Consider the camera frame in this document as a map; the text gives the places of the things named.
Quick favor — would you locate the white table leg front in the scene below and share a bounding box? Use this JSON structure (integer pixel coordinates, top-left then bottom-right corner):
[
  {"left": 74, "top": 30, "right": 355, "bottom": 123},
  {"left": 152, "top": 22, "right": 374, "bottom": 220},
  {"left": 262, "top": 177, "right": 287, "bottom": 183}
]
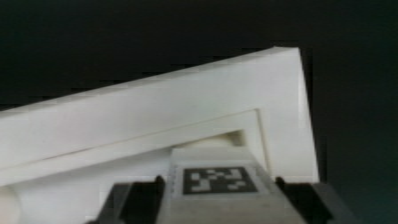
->
[{"left": 156, "top": 147, "right": 307, "bottom": 224}]

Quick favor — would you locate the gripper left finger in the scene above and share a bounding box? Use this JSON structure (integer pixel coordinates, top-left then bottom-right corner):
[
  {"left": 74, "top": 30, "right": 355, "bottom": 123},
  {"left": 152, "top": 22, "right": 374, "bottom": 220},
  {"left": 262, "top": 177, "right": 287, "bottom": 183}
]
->
[{"left": 85, "top": 176, "right": 165, "bottom": 224}]

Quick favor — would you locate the white square tabletop part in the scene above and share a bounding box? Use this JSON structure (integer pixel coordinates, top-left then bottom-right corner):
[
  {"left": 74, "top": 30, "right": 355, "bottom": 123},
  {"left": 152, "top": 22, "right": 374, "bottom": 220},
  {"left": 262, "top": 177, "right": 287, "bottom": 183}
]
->
[{"left": 0, "top": 48, "right": 318, "bottom": 224}]

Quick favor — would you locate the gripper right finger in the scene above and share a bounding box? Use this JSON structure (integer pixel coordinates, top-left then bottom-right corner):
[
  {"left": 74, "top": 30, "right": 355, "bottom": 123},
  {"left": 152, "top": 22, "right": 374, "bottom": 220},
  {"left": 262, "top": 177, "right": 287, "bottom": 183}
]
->
[{"left": 275, "top": 177, "right": 362, "bottom": 224}]

